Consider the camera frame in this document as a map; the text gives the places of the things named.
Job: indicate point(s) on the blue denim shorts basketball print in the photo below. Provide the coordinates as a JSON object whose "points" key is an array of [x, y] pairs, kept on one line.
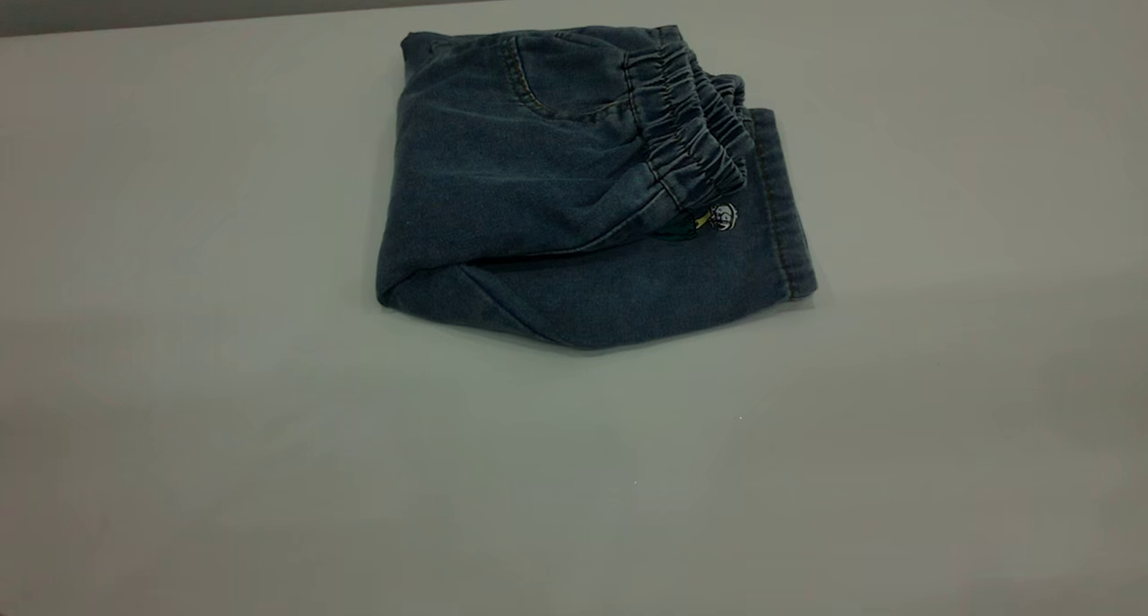
{"points": [[556, 195]]}

